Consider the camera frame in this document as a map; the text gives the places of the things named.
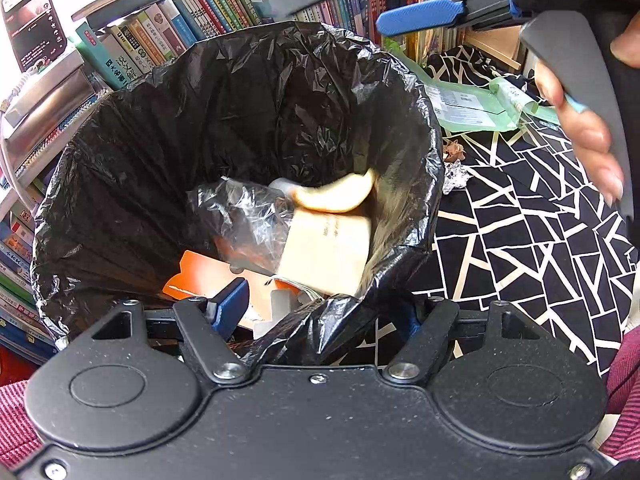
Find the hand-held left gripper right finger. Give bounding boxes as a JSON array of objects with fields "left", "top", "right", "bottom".
[{"left": 382, "top": 296, "right": 548, "bottom": 386}]

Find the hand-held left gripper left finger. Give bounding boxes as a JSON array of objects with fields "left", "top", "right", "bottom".
[{"left": 87, "top": 277, "right": 251, "bottom": 386}]

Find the orange snack box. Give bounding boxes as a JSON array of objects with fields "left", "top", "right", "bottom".
[{"left": 162, "top": 250, "right": 301, "bottom": 331}]

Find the large clear plastic bag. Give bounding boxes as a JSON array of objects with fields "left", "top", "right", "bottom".
[{"left": 192, "top": 177, "right": 296, "bottom": 271}]

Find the beige paper packet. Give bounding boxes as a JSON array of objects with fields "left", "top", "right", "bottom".
[{"left": 277, "top": 207, "right": 373, "bottom": 298}]

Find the small clear plastic wrapper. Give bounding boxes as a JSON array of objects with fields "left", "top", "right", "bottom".
[{"left": 442, "top": 162, "right": 471, "bottom": 196}]

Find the black trash bag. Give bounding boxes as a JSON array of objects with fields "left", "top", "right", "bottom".
[{"left": 31, "top": 20, "right": 446, "bottom": 366}]

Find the pile of colourful books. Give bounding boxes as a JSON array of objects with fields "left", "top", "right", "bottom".
[{"left": 0, "top": 185, "right": 58, "bottom": 366}]

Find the row of upright books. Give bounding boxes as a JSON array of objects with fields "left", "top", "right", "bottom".
[{"left": 75, "top": 0, "right": 401, "bottom": 93}]

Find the person's right hand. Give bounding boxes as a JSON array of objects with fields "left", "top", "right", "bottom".
[{"left": 536, "top": 21, "right": 640, "bottom": 206}]

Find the green plastic strip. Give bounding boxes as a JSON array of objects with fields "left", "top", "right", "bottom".
[{"left": 487, "top": 77, "right": 561, "bottom": 126}]

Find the green plastic mailer bag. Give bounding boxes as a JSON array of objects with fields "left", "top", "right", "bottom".
[{"left": 387, "top": 42, "right": 526, "bottom": 133}]

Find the black and white patterned cloth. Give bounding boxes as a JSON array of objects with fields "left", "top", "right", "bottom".
[{"left": 367, "top": 42, "right": 640, "bottom": 376}]

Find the stack of spiral notebooks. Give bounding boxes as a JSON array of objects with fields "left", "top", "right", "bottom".
[{"left": 0, "top": 52, "right": 113, "bottom": 188}]

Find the black smartphone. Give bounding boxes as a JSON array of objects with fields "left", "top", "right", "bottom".
[{"left": 0, "top": 0, "right": 68, "bottom": 73}]

